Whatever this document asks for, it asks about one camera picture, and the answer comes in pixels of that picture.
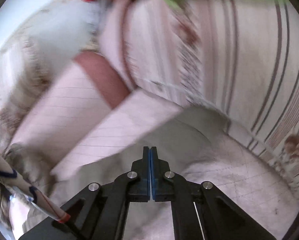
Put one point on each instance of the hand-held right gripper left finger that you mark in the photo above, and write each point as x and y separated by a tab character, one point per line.
145	187

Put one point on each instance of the pink quilted sofa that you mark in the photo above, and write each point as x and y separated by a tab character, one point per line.
72	110

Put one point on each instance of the white rod with red tip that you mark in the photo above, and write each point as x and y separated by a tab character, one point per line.
47	202

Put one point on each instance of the olive quilted blanket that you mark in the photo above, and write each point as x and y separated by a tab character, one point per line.
179	140

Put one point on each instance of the light grey cloth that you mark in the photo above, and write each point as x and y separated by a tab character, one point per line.
69	30

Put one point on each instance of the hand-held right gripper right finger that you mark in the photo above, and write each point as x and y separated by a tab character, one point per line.
155	187

